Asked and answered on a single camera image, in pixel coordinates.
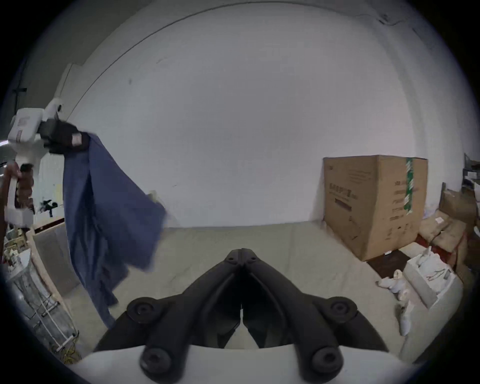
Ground small brown cardboard carton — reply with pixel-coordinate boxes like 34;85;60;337
439;182;480;228

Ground white wire rack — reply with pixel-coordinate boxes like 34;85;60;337
1;258;78;356

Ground white shoe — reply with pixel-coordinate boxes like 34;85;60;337
376;269;410;301
397;299;416;337

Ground person's left hand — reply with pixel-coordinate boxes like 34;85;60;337
3;162;35;209

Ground open white shoe box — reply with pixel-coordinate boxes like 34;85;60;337
403;252;458;309

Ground dark blue shirt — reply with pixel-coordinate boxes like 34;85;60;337
62;132;168;331

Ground wooden framed grey panel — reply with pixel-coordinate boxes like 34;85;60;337
25;223;82;298

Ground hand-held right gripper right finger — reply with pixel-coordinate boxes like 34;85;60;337
243;249;389;378

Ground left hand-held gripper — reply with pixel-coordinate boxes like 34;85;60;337
5;97;91;227

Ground large brown cardboard carton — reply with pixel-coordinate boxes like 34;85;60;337
323;154;429;262

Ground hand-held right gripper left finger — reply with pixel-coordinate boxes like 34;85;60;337
94;249;244;377

